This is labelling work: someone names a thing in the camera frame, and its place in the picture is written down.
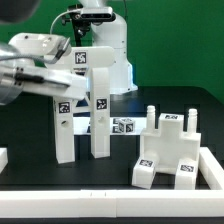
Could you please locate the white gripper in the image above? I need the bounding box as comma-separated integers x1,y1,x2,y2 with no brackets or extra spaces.
9,33,87,100

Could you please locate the white chair back frame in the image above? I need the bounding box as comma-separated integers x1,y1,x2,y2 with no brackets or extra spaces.
53,46,115,164

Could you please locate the white chair seat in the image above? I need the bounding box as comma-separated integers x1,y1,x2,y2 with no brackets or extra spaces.
140,105,201,174

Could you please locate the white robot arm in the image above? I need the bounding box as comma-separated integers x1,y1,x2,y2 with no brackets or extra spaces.
0,0,127,105

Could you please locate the white tagged flat plate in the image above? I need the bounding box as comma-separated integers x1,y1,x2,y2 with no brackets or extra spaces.
73,117,146,135

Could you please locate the white tagged cube right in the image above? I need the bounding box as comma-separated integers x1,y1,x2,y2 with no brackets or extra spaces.
118,118,135,134

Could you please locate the white left fence bar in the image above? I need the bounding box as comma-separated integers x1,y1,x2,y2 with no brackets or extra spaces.
0,148,8,173

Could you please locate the white fence bar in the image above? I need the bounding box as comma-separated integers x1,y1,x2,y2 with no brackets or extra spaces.
0,148,8,173
199,147,224,190
0,190,224,218

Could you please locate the white front fence bar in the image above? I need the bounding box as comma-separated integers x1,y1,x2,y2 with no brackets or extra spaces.
0,190,224,218

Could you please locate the white right fence bar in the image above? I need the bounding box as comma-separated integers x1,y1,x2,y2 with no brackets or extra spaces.
199,147,224,190

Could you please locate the black rear camera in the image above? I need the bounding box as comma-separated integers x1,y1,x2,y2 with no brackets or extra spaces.
80,7,115,22

